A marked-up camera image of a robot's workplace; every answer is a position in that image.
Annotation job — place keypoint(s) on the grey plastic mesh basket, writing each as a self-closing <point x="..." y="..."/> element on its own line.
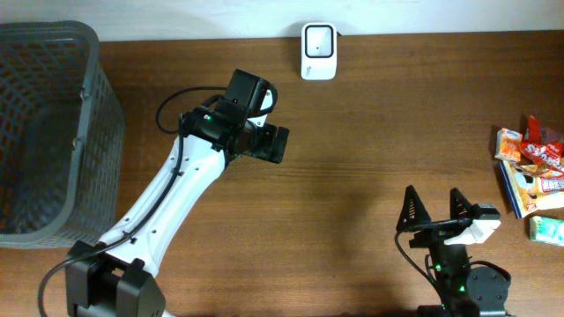
<point x="62" y="133"/>

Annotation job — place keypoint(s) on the red Hacks candy bag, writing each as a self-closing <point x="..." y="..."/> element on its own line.
<point x="542" y="145"/>

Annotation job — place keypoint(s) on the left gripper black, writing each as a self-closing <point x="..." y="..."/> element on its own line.
<point x="273" y="144"/>

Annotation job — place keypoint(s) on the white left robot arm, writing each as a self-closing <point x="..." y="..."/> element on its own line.
<point x="117" y="275"/>

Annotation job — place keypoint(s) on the white barcode scanner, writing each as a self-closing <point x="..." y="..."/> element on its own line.
<point x="319" y="54"/>

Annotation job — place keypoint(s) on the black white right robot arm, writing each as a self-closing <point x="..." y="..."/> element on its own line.
<point x="437" y="250"/>

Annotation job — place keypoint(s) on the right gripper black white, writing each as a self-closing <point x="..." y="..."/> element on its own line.
<point x="434" y="230"/>

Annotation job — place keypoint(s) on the orange tissue pack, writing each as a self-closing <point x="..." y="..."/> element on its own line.
<point x="508" y="145"/>

